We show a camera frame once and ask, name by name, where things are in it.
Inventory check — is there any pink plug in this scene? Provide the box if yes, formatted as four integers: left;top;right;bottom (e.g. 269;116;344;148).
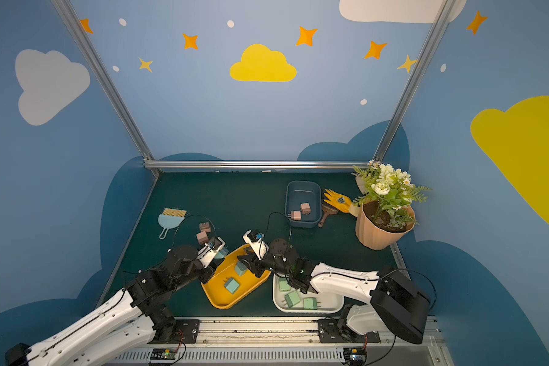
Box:
196;231;210;246
199;222;212;233
300;202;311;215
291;210;302;221

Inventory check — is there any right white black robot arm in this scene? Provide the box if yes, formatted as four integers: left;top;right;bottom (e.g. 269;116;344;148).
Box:
239;230;432;345

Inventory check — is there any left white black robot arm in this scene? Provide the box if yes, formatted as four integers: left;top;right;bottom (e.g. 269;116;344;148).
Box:
5;244;223;365

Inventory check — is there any white plastic tray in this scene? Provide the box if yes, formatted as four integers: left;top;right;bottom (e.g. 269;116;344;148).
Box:
272;275;345;315

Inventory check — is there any yellow plastic tray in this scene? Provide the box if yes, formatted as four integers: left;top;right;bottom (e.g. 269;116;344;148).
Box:
202;244;271;310

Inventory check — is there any brown wooden brush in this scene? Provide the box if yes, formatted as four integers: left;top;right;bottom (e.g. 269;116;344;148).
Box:
318;203;339;228

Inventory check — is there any dark blue plastic bin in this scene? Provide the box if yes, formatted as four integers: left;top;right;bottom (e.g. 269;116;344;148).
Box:
285;181;323;229

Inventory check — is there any yellow work glove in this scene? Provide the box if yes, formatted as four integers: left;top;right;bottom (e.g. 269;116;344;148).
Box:
323;189;352;213

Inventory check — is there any potted white flower plant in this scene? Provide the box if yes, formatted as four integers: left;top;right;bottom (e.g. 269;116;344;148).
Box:
354;160;431;250

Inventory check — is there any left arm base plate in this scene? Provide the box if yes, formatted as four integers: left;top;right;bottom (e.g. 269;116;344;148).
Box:
149;319;201;344

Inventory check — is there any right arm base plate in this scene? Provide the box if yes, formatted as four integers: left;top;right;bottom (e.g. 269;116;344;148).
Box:
317;317;381;344

